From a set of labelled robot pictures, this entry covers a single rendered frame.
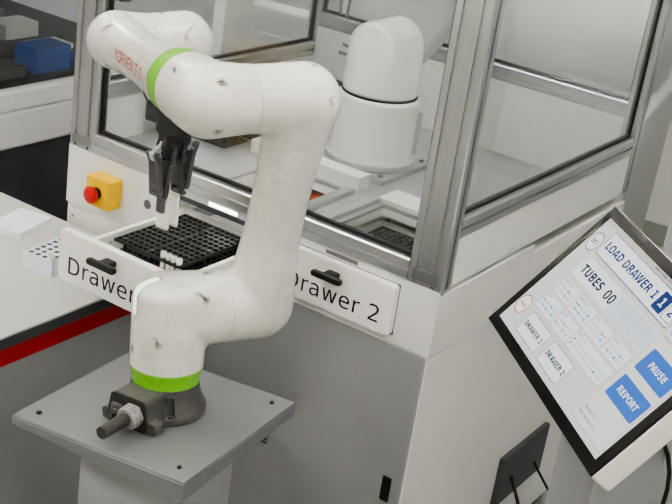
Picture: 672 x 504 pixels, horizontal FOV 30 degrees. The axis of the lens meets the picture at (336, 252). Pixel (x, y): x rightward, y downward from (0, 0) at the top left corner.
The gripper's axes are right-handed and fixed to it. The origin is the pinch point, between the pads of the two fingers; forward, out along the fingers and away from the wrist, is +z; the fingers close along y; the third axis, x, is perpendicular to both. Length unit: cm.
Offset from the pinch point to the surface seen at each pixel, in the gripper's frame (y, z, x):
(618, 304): -10, -11, 90
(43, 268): 3.8, 22.6, -29.7
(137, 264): 10.9, 7.6, 2.8
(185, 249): -6.4, 10.1, 0.3
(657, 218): -340, 90, -6
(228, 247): -14.6, 10.2, 5.0
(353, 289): -21.1, 11.4, 32.7
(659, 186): -340, 75, -9
